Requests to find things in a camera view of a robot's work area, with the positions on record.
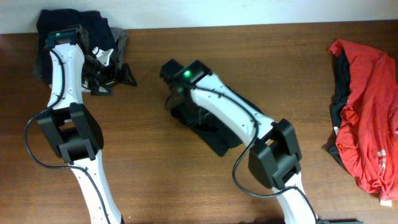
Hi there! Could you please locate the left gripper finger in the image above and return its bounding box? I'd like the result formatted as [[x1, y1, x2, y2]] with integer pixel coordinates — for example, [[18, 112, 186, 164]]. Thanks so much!
[[89, 82, 113, 96], [119, 63, 137, 86]]

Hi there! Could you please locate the black polo shirt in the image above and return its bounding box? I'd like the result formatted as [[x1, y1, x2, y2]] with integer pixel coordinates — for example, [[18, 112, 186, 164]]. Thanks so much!
[[170, 91, 265, 157]]

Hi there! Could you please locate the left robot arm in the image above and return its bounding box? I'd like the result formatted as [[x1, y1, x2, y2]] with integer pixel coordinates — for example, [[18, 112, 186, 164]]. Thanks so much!
[[33, 25, 137, 224]]

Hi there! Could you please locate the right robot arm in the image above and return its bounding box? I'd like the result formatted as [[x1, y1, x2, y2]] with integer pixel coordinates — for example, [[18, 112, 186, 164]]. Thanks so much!
[[159, 59, 319, 223]]

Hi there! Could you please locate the folded grey garment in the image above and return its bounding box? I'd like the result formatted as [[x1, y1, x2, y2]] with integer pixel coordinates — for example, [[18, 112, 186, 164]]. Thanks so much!
[[32, 27, 129, 93]]

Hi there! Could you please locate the folded navy blue garment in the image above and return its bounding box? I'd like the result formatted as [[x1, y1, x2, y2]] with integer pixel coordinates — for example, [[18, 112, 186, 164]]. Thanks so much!
[[33, 9, 118, 84]]

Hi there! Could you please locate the red t-shirt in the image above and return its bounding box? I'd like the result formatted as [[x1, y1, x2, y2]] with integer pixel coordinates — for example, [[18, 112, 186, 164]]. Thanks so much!
[[328, 39, 397, 206]]

